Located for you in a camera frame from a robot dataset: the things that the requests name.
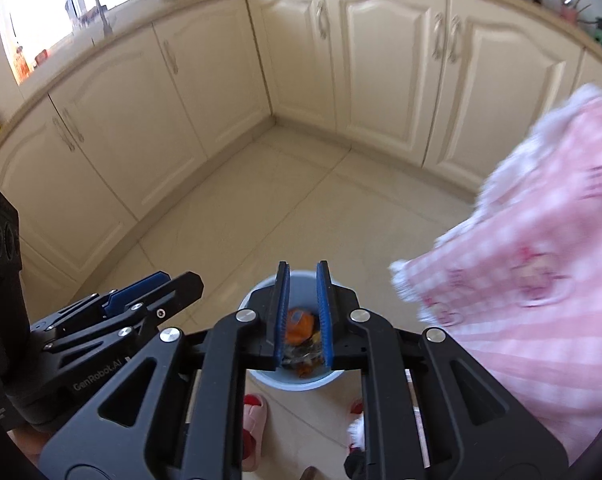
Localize pink checked tablecloth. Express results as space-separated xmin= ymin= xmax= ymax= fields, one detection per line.
xmin=390 ymin=82 xmax=602 ymax=467

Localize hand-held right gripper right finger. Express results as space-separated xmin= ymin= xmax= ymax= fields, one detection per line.
xmin=316 ymin=260 xmax=570 ymax=480

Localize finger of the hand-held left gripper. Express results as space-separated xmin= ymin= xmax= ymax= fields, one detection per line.
xmin=42 ymin=271 xmax=205 ymax=357
xmin=30 ymin=270 xmax=172 ymax=332

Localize cream kitchen base cabinets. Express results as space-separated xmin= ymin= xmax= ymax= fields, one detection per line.
xmin=0 ymin=0 xmax=602 ymax=311

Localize pale blue waste bin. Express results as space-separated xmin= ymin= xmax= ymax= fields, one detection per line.
xmin=238 ymin=270 xmax=368 ymax=392

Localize orange bottle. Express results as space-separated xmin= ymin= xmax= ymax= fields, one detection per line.
xmin=13 ymin=46 xmax=32 ymax=82

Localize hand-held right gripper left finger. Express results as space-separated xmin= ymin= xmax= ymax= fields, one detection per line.
xmin=39 ymin=260 xmax=292 ymax=480

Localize metal faucet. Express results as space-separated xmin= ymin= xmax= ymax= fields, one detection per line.
xmin=65 ymin=0 xmax=114 ymax=39

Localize pink utensil holder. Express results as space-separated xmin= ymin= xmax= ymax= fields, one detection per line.
xmin=556 ymin=0 xmax=592 ymax=24

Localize pink slipper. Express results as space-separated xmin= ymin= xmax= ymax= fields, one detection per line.
xmin=241 ymin=393 xmax=270 ymax=472
xmin=347 ymin=398 xmax=370 ymax=454

